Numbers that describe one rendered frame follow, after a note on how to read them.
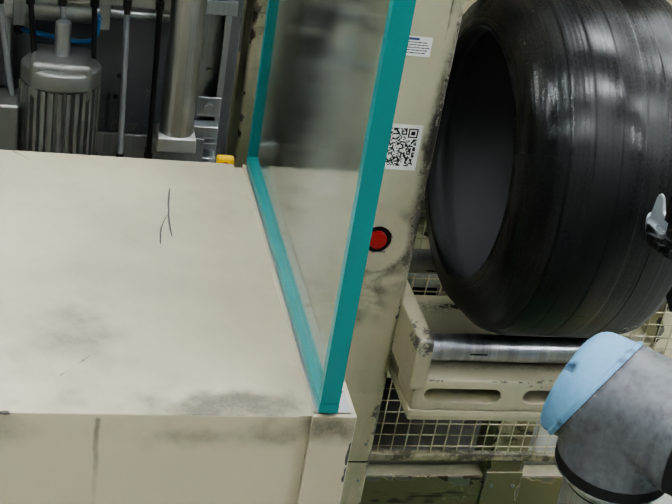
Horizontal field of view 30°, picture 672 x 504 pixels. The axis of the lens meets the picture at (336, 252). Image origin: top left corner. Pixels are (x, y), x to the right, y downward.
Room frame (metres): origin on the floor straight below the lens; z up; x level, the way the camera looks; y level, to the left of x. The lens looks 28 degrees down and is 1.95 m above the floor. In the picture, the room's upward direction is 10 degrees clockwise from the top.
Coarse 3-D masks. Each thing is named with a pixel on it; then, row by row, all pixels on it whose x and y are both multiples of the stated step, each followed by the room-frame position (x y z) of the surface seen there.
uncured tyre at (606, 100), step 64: (512, 0) 1.88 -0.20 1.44; (576, 0) 1.84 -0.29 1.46; (640, 0) 1.89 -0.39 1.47; (512, 64) 1.78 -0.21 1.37; (576, 64) 1.72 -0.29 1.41; (640, 64) 1.75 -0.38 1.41; (448, 128) 2.12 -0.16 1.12; (512, 128) 2.17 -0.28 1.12; (576, 128) 1.66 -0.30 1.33; (640, 128) 1.68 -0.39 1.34; (448, 192) 2.08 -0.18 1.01; (512, 192) 1.67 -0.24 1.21; (576, 192) 1.62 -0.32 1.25; (640, 192) 1.65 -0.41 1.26; (448, 256) 1.89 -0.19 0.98; (512, 256) 1.64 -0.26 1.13; (576, 256) 1.62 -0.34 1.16; (640, 256) 1.64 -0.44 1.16; (512, 320) 1.67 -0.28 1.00; (576, 320) 1.68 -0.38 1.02; (640, 320) 1.71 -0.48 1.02
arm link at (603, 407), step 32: (576, 352) 1.03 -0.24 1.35; (608, 352) 1.02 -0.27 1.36; (640, 352) 1.02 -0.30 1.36; (576, 384) 1.00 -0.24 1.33; (608, 384) 0.99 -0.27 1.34; (640, 384) 0.98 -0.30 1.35; (544, 416) 1.01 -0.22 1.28; (576, 416) 0.98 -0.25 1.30; (608, 416) 0.97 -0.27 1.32; (640, 416) 0.96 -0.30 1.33; (576, 448) 0.99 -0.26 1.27; (608, 448) 0.97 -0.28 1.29; (640, 448) 0.95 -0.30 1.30; (576, 480) 0.98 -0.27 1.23; (608, 480) 0.97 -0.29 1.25; (640, 480) 0.96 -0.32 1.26
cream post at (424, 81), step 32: (416, 0) 1.75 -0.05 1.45; (448, 0) 1.76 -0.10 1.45; (416, 32) 1.75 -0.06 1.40; (448, 32) 1.76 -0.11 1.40; (416, 64) 1.75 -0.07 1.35; (448, 64) 1.77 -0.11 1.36; (416, 96) 1.76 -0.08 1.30; (384, 192) 1.75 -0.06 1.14; (416, 192) 1.76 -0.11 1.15; (384, 224) 1.75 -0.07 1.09; (416, 224) 1.77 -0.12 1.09; (384, 256) 1.76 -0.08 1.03; (384, 288) 1.76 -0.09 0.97; (384, 320) 1.76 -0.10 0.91; (352, 352) 1.75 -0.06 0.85; (384, 352) 1.76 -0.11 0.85; (352, 384) 1.75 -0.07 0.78; (384, 384) 1.77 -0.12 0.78; (352, 448) 1.76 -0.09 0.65; (352, 480) 1.76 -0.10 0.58
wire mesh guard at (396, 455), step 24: (648, 336) 2.36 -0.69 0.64; (408, 432) 2.22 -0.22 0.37; (384, 456) 2.21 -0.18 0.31; (408, 456) 2.22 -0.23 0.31; (432, 456) 2.23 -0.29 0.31; (456, 456) 2.25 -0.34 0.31; (480, 456) 2.26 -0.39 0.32; (504, 456) 2.28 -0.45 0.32; (528, 456) 2.29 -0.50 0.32; (552, 456) 2.31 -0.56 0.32
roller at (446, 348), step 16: (448, 336) 1.73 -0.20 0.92; (464, 336) 1.74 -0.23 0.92; (480, 336) 1.75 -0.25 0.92; (496, 336) 1.75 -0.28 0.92; (512, 336) 1.76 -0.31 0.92; (528, 336) 1.77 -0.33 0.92; (448, 352) 1.71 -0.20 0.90; (464, 352) 1.72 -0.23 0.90; (480, 352) 1.73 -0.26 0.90; (496, 352) 1.73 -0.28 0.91; (512, 352) 1.74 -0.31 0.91; (528, 352) 1.75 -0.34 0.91; (544, 352) 1.76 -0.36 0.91; (560, 352) 1.76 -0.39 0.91
